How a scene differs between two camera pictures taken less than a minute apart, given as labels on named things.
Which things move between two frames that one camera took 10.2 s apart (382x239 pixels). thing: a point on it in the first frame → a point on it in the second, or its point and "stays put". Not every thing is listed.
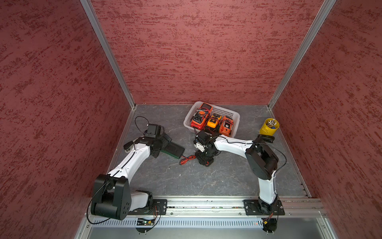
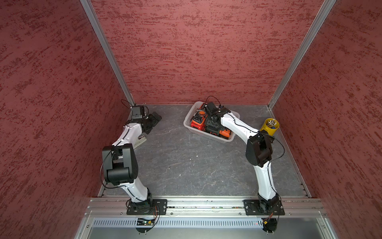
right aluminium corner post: (324, 11) stays put
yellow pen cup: (269, 127) stays put
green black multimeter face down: (174, 150) → (213, 127)
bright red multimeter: (199, 120) stays put
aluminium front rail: (203, 207) stays put
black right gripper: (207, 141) → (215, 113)
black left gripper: (165, 142) → (154, 121)
